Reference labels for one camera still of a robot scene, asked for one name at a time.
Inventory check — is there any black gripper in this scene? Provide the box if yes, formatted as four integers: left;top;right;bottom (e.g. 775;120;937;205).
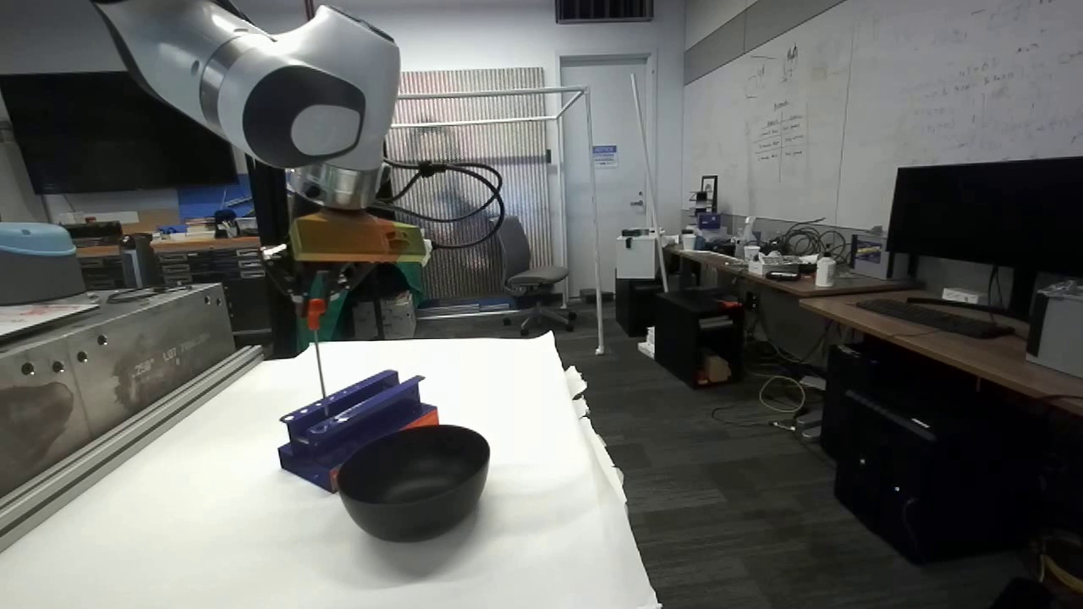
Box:
336;262;423;338

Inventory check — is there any orange handled screwdriver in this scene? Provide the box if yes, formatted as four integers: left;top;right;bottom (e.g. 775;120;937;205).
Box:
301;293;336;427

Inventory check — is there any black bowl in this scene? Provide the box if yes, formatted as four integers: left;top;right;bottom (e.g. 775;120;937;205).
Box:
336;421;495;545

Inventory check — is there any blue tool holder rack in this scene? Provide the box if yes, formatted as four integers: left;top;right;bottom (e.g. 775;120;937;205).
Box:
275;369;445;493

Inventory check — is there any grey office chair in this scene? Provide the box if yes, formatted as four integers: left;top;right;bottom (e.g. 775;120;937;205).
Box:
495;214;574;333

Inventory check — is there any wooden workbench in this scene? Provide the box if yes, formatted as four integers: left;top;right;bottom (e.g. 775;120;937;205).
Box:
63;222;265;262

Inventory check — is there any white door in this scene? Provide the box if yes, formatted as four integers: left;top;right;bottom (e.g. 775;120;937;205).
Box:
557;51;656;297

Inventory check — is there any small black floor box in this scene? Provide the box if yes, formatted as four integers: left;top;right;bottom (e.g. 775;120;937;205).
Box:
612;277;665;338

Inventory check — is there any grey metal machine block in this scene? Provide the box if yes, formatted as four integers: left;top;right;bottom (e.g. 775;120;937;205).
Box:
0;280;240;500

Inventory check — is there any white table cover sheet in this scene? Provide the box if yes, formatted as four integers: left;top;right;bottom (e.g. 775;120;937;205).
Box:
0;330;665;609

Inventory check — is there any blue grey device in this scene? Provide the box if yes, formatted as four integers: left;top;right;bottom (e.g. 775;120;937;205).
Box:
0;218;88;303

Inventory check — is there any ceiling air vent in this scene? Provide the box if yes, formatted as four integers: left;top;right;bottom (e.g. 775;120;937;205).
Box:
553;0;656;24

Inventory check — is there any cluttered wooden bench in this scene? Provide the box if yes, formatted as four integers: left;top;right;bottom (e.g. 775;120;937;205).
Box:
665;244;923;300

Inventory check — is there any black keyboard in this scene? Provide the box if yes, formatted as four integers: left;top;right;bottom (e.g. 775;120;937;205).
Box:
856;293;1020;342

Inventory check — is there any wooden desk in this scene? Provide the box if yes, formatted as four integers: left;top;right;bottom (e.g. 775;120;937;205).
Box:
794;288;1083;427

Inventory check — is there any black computer monitor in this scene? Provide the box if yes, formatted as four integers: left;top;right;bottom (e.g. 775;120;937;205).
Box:
882;152;1083;315

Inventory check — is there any white box device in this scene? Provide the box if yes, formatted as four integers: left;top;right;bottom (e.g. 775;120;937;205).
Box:
1023;280;1083;381

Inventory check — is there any black vertical post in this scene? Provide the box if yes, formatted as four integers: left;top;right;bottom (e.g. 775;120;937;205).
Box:
246;162;301;357

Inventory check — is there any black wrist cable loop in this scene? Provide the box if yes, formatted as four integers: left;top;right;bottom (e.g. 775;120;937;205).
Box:
386;157;509;253

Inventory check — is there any white pipe frame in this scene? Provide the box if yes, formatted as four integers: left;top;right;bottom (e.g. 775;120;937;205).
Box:
394;84;610;356

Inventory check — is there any aluminium rail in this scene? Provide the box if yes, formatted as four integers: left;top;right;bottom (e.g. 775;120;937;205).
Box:
0;342;265;553

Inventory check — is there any black wall screen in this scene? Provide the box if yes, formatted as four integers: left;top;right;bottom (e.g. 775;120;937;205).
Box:
0;71;240;197

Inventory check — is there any floor cable bundle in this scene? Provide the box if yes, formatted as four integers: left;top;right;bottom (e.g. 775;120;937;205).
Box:
754;369;827;443

